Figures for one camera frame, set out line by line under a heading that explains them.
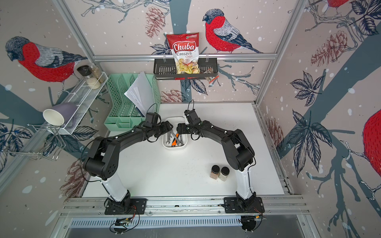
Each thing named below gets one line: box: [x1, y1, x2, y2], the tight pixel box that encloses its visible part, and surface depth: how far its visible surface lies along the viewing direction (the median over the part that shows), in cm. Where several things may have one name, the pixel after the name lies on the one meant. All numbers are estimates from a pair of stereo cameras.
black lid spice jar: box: [76, 64, 101, 90], surface depth 83 cm
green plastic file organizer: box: [103, 73, 162, 132], surface depth 107 cm
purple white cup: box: [42, 102, 79, 126], surface depth 64 cm
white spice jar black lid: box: [218, 166, 230, 182], surface depth 78 cm
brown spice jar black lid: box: [210, 164, 221, 180], surface depth 78 cm
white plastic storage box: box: [162, 116, 189, 150], surface depth 100 cm
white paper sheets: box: [124, 71, 156, 117], surface depth 97 cm
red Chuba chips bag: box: [166, 32, 200, 75], surface depth 84 cm
